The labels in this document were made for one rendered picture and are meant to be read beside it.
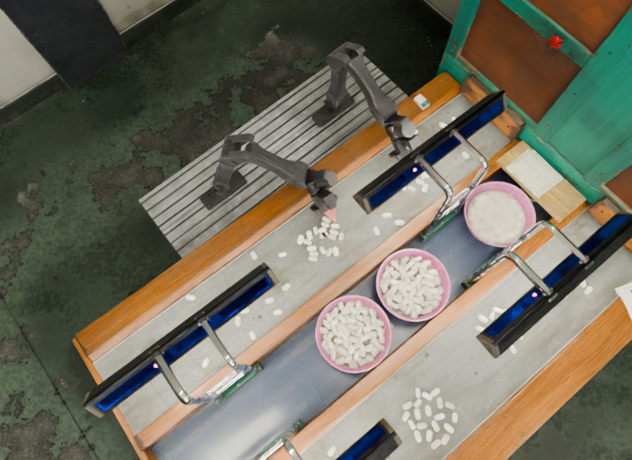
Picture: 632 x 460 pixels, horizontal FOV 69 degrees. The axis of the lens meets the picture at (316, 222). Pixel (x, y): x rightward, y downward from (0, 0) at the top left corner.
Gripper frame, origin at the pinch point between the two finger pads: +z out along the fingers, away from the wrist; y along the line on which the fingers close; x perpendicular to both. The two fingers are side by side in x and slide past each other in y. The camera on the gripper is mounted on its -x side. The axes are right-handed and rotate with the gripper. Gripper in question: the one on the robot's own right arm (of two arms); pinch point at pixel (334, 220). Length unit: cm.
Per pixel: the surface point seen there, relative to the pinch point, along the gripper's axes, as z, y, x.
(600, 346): 70, 44, -59
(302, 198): -11.8, -4.2, 9.2
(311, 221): -3.1, -6.7, 5.2
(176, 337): -15, -64, -34
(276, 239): -4.9, -21.7, 6.6
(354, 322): 27.4, -17.8, -20.7
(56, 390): 22, -149, 80
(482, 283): 40, 28, -34
